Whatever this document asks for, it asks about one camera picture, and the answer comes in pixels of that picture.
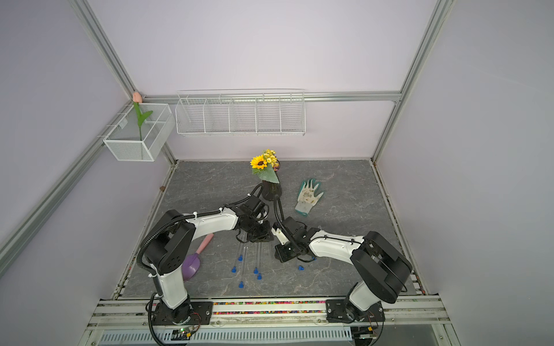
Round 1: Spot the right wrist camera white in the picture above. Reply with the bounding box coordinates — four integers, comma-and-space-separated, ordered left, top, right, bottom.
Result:
273, 229, 289, 245

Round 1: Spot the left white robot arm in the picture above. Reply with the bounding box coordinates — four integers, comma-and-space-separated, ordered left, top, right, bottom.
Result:
136, 192, 273, 324

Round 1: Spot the yellow sunflower bouquet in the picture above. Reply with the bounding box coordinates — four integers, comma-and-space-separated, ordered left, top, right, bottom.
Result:
250, 149, 281, 184

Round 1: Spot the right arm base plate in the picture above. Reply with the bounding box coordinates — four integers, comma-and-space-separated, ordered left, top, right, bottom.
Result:
325, 298, 385, 324

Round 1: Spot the white mesh wall basket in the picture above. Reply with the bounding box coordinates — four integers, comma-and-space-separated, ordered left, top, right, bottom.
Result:
103, 103, 175, 162

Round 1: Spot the green white work glove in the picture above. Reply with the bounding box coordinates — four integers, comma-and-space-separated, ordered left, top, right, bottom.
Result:
294, 178, 324, 216

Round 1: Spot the purple scoop pink handle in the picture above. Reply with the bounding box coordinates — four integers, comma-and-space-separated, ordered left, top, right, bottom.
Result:
182, 234, 214, 281

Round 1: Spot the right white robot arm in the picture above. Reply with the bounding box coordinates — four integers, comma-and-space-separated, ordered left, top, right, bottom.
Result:
271, 198, 413, 324

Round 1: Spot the dark glass flower vase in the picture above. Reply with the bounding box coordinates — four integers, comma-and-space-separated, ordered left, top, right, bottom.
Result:
262, 180, 283, 202

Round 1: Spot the white wire wall shelf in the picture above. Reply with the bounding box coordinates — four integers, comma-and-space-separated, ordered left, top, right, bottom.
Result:
175, 89, 306, 136

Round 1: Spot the white vented cable duct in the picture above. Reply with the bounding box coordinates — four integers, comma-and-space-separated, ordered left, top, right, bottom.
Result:
98, 327, 353, 345

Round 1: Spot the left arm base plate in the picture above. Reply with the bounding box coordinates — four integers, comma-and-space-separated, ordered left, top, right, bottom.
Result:
152, 301, 214, 327

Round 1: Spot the pink artificial tulip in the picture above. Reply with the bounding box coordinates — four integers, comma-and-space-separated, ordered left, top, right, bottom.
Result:
132, 92, 153, 141

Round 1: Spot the green circuit board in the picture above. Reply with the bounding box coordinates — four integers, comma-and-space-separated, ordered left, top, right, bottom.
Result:
170, 328, 194, 341

